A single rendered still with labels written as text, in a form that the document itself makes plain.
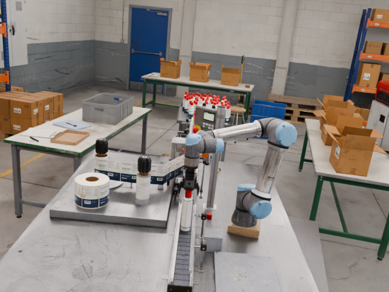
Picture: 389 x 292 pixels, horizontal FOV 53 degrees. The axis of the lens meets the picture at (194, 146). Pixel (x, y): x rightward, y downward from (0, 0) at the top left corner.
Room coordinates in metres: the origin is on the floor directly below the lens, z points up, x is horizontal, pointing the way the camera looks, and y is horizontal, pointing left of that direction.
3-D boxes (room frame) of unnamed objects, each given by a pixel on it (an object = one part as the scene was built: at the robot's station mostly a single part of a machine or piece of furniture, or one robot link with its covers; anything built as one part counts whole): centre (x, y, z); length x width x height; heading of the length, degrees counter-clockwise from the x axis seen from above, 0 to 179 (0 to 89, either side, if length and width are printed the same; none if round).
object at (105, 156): (2.41, 0.61, 1.04); 0.09 x 0.09 x 0.29
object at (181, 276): (2.24, 0.01, 0.86); 1.65 x 0.08 x 0.04; 0
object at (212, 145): (1.86, -0.08, 1.39); 0.11 x 0.11 x 0.08; 19
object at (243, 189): (2.05, -0.33, 1.04); 0.13 x 0.12 x 0.14; 19
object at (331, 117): (4.30, -1.59, 0.97); 0.45 x 0.38 x 0.37; 82
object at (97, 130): (4.12, 1.15, 0.40); 1.90 x 0.75 x 0.80; 169
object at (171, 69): (8.06, 0.65, 0.97); 0.47 x 0.41 x 0.37; 165
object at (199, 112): (2.35, -0.08, 1.38); 0.17 x 0.10 x 0.19; 55
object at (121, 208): (2.36, 0.45, 0.86); 0.80 x 0.67 x 0.05; 0
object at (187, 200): (1.79, 0.01, 1.06); 0.05 x 0.05 x 0.20
